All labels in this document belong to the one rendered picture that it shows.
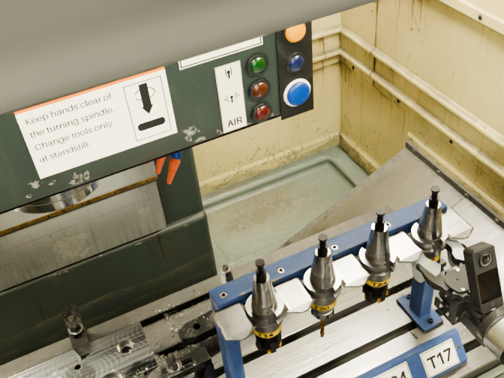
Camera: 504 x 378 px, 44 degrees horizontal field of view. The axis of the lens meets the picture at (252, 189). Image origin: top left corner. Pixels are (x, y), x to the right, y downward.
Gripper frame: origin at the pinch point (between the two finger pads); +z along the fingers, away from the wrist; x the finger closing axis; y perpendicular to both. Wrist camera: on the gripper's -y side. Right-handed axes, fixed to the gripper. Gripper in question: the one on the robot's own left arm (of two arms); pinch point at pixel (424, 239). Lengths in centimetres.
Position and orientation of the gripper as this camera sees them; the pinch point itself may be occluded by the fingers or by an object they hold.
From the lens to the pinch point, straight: 118.4
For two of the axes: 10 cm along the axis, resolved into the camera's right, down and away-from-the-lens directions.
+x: 9.0, -3.5, 2.8
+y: 0.7, 7.3, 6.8
